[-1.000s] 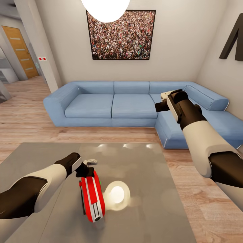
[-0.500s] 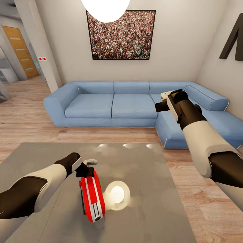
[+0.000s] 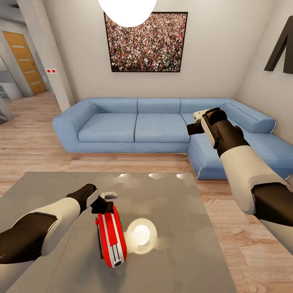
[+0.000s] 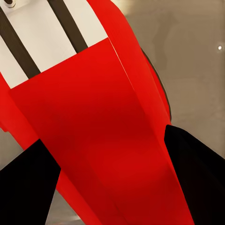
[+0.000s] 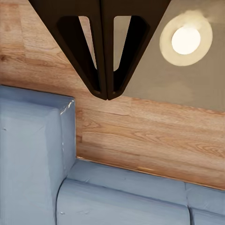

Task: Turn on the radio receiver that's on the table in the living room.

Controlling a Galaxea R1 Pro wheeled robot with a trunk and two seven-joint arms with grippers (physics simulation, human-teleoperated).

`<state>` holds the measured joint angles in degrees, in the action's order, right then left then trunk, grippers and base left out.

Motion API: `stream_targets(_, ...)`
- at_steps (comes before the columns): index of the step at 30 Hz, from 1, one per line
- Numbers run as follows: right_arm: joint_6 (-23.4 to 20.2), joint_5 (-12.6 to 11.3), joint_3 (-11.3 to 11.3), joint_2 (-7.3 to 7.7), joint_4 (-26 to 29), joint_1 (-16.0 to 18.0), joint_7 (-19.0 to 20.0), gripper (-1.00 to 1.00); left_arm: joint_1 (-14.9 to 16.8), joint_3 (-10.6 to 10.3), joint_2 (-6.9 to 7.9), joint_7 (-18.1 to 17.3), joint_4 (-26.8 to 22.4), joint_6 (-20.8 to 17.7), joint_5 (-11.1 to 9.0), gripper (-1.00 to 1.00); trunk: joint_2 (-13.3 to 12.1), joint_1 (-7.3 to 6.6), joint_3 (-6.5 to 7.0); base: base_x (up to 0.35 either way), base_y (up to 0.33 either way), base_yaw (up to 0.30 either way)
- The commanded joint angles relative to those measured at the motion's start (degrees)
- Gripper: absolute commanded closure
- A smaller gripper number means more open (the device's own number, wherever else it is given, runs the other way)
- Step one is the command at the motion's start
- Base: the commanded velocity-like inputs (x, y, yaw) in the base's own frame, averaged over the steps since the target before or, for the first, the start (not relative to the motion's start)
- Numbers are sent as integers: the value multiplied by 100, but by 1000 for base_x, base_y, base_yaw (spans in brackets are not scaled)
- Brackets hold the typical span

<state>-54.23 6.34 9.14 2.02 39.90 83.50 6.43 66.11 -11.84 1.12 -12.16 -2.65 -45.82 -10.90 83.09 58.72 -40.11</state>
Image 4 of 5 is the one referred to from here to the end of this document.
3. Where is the radio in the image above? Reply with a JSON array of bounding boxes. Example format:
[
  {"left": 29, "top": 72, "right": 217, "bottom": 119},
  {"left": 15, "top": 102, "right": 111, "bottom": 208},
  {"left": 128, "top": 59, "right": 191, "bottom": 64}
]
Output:
[{"left": 0, "top": 0, "right": 195, "bottom": 225}]

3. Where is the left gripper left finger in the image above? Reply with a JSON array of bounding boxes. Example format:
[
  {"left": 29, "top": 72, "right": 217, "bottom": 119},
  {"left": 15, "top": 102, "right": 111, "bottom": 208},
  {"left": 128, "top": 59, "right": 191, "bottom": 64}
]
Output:
[{"left": 0, "top": 139, "right": 61, "bottom": 225}]

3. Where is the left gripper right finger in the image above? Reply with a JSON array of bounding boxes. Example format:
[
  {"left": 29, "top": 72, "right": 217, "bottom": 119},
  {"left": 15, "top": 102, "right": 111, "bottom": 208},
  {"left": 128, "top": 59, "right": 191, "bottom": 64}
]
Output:
[{"left": 164, "top": 125, "right": 225, "bottom": 225}]

